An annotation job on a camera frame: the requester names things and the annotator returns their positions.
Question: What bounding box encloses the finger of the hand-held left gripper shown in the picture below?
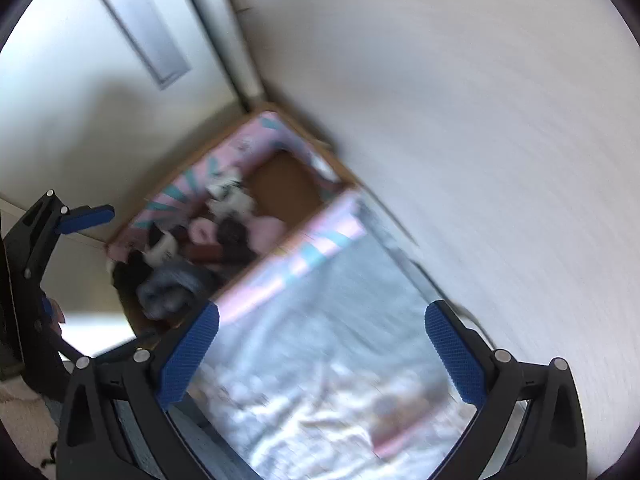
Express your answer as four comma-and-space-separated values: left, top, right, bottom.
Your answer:
10, 189, 116, 282
25, 280, 94, 367

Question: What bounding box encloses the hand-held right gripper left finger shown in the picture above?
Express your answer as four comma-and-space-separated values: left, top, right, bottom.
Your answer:
56, 302, 221, 480

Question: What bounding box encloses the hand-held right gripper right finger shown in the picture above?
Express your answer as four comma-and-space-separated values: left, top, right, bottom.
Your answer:
424, 300, 588, 480

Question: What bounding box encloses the grey fluffy sock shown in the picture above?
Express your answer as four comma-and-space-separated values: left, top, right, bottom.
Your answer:
136, 264, 212, 322

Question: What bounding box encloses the pink striped cardboard box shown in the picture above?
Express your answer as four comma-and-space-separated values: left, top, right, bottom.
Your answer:
106, 110, 370, 342

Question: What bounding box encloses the black and white sock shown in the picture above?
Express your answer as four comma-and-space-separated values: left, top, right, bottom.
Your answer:
206, 172, 257, 217
144, 229, 187, 267

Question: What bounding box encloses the dark sock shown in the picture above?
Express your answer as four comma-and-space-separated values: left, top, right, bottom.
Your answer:
214, 217, 257, 263

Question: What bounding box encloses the white printed blanket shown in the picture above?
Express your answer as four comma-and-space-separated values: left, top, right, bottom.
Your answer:
167, 195, 482, 480

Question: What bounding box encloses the grey recessed door handle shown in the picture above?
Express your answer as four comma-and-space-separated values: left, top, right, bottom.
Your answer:
91, 0, 194, 91

